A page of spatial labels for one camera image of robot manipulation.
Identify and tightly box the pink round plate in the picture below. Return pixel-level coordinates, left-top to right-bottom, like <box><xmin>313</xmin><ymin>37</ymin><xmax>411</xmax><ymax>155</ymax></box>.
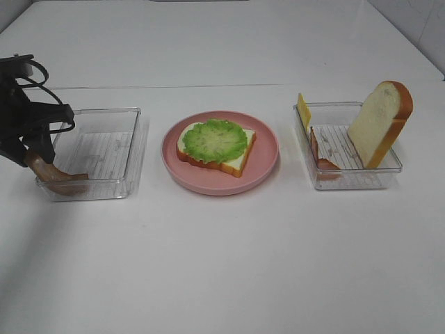
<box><xmin>162</xmin><ymin>111</ymin><xmax>279</xmax><ymax>196</ymax></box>

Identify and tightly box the green lettuce leaf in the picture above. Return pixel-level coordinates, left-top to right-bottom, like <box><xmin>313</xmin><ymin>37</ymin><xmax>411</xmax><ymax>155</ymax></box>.
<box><xmin>181</xmin><ymin>119</ymin><xmax>248</xmax><ymax>164</ymax></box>

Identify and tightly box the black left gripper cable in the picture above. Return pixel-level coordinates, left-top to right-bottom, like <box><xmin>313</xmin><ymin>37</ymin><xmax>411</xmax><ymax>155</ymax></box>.
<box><xmin>15</xmin><ymin>58</ymin><xmax>76</xmax><ymax>136</ymax></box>

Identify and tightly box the clear plastic container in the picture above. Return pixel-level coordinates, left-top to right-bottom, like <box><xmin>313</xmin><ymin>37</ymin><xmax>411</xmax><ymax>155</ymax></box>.
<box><xmin>293</xmin><ymin>102</ymin><xmax>403</xmax><ymax>191</ymax></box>
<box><xmin>35</xmin><ymin>108</ymin><xmax>148</xmax><ymax>202</ymax></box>

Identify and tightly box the clear left plastic container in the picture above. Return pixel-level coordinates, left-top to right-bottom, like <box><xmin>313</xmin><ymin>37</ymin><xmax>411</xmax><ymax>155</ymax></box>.
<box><xmin>35</xmin><ymin>108</ymin><xmax>148</xmax><ymax>202</ymax></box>

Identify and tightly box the clear right plastic container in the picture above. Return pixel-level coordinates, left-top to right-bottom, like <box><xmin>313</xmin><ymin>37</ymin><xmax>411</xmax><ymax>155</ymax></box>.
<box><xmin>293</xmin><ymin>102</ymin><xmax>403</xmax><ymax>191</ymax></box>

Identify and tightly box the pink bacon strip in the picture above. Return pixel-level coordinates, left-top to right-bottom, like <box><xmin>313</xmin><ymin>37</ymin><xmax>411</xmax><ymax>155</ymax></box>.
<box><xmin>310</xmin><ymin>126</ymin><xmax>340</xmax><ymax>181</ymax></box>

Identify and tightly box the bread slice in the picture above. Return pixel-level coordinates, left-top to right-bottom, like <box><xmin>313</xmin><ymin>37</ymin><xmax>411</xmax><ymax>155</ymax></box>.
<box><xmin>347</xmin><ymin>81</ymin><xmax>413</xmax><ymax>169</ymax></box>
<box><xmin>177</xmin><ymin>122</ymin><xmax>256</xmax><ymax>177</ymax></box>

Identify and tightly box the yellow cheese slice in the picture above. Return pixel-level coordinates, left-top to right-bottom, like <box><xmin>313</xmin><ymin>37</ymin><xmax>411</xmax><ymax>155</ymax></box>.
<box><xmin>297</xmin><ymin>93</ymin><xmax>312</xmax><ymax>134</ymax></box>

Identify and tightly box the upright bread slice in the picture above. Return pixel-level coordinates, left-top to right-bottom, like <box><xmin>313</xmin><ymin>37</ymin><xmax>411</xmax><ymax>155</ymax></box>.
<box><xmin>347</xmin><ymin>81</ymin><xmax>413</xmax><ymax>169</ymax></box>

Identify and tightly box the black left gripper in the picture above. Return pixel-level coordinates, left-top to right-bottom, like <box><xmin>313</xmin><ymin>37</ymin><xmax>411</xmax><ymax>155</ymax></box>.
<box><xmin>0</xmin><ymin>54</ymin><xmax>73</xmax><ymax>168</ymax></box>

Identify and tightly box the brown bacon strip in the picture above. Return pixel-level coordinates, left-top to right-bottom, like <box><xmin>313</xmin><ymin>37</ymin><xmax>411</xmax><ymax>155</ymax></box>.
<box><xmin>24</xmin><ymin>150</ymin><xmax>89</xmax><ymax>196</ymax></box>

